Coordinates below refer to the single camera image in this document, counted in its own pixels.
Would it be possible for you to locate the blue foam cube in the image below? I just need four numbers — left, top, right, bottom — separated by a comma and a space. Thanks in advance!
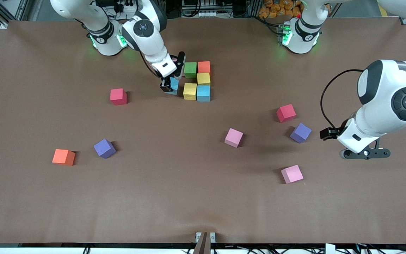
166, 77, 180, 96
197, 85, 211, 102

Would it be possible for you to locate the green foam cube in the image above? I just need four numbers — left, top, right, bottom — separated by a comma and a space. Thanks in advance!
184, 62, 198, 78

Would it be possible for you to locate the purple foam cube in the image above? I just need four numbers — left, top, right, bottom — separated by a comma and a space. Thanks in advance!
93, 139, 116, 159
290, 123, 312, 144

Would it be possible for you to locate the red foam cube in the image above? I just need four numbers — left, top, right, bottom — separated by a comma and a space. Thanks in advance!
276, 104, 297, 123
110, 88, 128, 106

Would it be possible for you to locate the metal equipment rack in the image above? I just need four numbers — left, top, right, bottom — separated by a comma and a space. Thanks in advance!
181, 0, 218, 18

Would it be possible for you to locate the white power strip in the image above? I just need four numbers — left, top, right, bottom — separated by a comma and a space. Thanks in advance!
113, 0, 138, 13

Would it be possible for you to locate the brown paper table cover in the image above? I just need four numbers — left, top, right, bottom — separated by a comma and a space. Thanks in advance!
0, 17, 406, 244

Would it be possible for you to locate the bag of orange items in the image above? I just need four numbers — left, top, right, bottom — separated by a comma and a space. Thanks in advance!
258, 0, 304, 19

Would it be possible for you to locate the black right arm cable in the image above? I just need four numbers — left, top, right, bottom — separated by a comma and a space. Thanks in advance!
139, 50, 164, 79

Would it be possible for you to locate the small metal bracket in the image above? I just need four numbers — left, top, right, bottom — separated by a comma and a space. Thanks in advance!
195, 232, 216, 243

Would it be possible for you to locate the grey camera support post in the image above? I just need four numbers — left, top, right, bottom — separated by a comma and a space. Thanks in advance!
193, 232, 211, 254

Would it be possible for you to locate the white table edge rail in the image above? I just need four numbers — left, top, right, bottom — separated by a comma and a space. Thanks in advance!
0, 243, 406, 254

